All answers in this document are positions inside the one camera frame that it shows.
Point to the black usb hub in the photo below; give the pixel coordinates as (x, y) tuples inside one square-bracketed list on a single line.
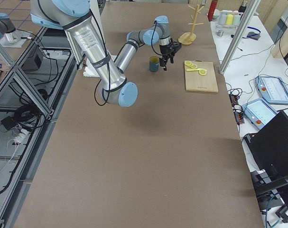
[(237, 109)]

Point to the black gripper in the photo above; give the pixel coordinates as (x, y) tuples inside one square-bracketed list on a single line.
[(164, 49)]

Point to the wooden cutting board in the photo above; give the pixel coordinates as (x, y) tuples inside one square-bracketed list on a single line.
[(198, 83)]

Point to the yellow cup on tray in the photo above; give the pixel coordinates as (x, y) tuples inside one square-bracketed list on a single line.
[(229, 19)]

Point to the small metal weight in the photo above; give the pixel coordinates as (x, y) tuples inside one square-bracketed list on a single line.
[(220, 33)]

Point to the far blue teach pendant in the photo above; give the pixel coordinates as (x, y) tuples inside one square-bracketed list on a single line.
[(272, 89)]

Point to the grey cup on tray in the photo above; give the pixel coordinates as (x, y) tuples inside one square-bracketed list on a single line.
[(222, 18)]

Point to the near blue teach pendant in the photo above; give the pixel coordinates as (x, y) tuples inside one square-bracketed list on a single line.
[(259, 112)]

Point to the lemon slice under knife tip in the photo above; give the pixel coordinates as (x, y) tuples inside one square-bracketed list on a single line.
[(202, 71)]

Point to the aluminium frame post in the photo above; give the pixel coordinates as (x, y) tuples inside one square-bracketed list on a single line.
[(248, 14)]

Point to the yellow plastic knife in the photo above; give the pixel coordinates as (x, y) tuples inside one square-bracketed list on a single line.
[(191, 69)]

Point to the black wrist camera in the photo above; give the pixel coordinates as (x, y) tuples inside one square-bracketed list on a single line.
[(176, 46)]

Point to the brown table mat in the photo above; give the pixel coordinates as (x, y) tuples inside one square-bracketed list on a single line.
[(172, 160)]

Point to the blue teach pendant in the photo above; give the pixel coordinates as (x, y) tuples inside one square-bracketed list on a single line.
[(272, 89), (259, 112)]

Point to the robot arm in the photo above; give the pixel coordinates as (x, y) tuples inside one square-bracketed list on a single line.
[(9, 35), (75, 17)]

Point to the blue mug yellow inside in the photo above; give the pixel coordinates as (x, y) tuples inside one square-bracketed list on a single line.
[(153, 63)]

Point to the red bottle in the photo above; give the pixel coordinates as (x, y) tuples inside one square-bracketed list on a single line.
[(212, 9)]

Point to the wooden cup storage rack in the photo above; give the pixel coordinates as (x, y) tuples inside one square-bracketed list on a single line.
[(188, 38)]

